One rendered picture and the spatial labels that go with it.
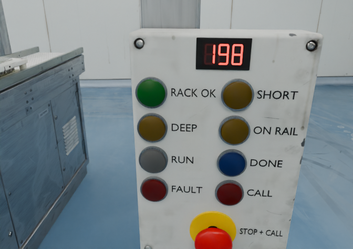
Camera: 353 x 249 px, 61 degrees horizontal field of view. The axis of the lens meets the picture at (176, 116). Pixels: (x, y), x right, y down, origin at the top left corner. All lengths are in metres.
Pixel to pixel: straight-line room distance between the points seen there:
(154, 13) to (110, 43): 3.78
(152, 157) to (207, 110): 0.07
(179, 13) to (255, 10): 3.90
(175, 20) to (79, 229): 1.50
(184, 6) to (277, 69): 0.12
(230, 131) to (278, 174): 0.07
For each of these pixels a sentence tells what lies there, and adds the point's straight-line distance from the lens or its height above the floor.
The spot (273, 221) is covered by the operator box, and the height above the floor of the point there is 0.89.
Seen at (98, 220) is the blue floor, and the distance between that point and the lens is 1.75.
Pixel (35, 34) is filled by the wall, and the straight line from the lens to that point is 4.33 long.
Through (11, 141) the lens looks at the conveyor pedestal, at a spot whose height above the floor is 0.58.
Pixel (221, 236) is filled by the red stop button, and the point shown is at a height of 0.89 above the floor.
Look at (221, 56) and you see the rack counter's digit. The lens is 0.27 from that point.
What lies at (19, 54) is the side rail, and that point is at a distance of 1.82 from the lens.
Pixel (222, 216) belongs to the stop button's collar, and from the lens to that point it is 0.35.
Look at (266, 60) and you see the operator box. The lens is 0.28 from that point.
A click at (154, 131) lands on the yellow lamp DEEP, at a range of 0.29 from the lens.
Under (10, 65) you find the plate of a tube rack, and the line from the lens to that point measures 1.29.
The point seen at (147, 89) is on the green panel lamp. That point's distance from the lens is 0.28.
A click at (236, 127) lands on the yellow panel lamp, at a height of 1.00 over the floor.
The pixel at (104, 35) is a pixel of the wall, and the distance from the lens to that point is 4.10.
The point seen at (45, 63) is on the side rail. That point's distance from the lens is 1.47.
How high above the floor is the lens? 1.11
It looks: 21 degrees down
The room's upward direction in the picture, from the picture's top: straight up
